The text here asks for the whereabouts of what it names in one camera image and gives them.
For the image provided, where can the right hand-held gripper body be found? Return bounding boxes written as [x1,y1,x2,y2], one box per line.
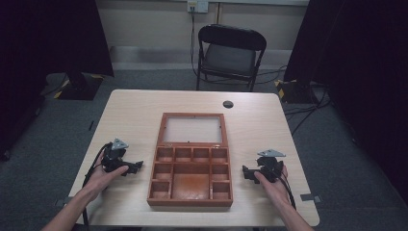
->
[256,148,287,184]

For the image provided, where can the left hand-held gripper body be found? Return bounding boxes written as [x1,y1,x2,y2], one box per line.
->
[101,138,131,174]

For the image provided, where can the brown wooden compartment box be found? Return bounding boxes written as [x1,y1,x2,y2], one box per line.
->
[146,112,234,208]

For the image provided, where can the person's right hand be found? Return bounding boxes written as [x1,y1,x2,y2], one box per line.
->
[253,165,292,207]

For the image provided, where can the person's left hand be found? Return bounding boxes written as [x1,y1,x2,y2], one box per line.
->
[84,153,130,201]

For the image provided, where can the grey tape strip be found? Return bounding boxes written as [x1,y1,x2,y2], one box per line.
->
[299,192,322,203]
[53,196,74,207]

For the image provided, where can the black stand base yellow tape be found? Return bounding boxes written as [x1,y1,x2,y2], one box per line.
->
[274,78,319,105]

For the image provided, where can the black folding chair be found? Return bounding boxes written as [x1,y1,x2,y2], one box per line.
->
[195,23,268,93]

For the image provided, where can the black curtain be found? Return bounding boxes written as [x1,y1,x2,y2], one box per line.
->
[283,0,408,196]
[0,0,115,162]

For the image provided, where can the left hand-held gripper cable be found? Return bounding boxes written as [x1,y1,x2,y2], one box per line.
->
[81,142,113,228]

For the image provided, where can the hand-held gripper cable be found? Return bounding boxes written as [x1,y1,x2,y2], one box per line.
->
[276,172,297,211]
[81,142,113,228]

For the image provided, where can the right hand-held gripper cable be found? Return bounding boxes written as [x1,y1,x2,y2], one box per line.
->
[276,172,297,211]

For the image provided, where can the black floor cables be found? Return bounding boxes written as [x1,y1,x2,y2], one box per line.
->
[256,64,332,137]

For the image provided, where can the black wall outlet cable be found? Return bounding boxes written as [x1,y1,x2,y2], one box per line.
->
[190,7,206,81]

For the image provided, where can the white wall outlet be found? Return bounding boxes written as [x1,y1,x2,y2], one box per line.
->
[187,0,210,14]

